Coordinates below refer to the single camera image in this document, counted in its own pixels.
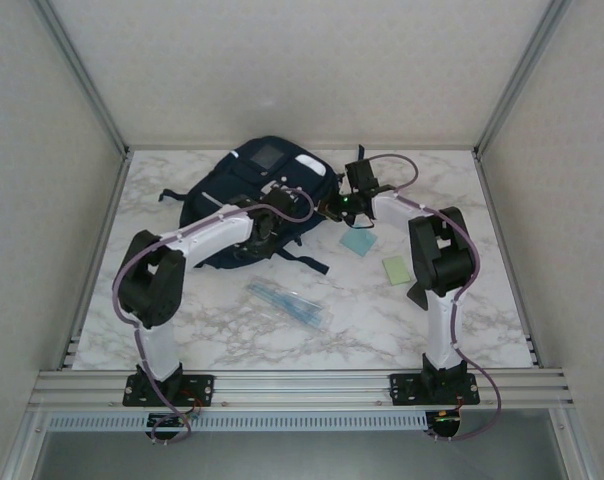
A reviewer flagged navy blue backpack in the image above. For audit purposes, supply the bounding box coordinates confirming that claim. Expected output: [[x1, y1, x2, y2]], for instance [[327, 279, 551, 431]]
[[157, 134, 333, 275]]

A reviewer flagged light blue sticky pad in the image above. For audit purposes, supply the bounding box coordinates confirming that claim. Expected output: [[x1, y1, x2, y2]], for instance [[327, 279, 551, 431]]
[[339, 227, 378, 259]]

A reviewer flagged light green sticky pad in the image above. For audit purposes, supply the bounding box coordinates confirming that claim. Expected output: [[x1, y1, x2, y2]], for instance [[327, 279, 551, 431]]
[[381, 255, 412, 287]]

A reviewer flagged aluminium lower frame bar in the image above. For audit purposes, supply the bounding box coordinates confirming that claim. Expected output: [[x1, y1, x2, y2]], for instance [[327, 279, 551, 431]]
[[0, 407, 51, 480], [550, 407, 603, 480]]

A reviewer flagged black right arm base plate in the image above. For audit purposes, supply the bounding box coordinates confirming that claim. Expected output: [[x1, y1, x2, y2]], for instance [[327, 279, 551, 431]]
[[390, 372, 482, 406]]

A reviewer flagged black controller board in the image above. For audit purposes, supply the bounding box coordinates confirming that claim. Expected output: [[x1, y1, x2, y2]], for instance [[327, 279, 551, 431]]
[[146, 412, 193, 445], [424, 409, 463, 444]]

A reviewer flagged grey slotted cable duct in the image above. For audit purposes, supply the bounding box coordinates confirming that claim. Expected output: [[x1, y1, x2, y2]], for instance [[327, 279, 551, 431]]
[[46, 412, 428, 432]]

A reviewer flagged aluminium table side rail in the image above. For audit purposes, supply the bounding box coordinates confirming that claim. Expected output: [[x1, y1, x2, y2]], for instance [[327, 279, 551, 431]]
[[473, 149, 541, 371], [61, 149, 134, 371]]

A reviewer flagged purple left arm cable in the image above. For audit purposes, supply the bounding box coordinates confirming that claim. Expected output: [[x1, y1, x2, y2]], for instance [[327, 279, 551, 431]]
[[111, 187, 314, 446]]

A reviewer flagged clear pouch with blue pens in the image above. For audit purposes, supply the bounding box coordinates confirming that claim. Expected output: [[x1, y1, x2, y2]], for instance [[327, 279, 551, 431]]
[[245, 274, 333, 331]]

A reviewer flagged aluminium mounting rail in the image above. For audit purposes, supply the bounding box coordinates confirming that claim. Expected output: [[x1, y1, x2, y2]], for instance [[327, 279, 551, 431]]
[[29, 368, 576, 412]]

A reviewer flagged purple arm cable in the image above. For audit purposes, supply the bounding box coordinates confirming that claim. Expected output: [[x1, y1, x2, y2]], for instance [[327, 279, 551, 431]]
[[369, 152, 503, 444], [111, 187, 314, 446]]

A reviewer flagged aluminium frame post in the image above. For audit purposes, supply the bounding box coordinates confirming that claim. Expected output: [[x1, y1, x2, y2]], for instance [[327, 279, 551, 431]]
[[473, 0, 574, 159], [29, 0, 133, 159]]

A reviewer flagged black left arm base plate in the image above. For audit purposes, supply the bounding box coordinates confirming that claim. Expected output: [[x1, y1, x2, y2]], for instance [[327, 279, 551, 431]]
[[122, 373, 217, 407]]

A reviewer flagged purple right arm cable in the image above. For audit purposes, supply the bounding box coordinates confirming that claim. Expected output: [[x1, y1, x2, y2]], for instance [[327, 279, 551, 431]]
[[369, 152, 503, 444]]

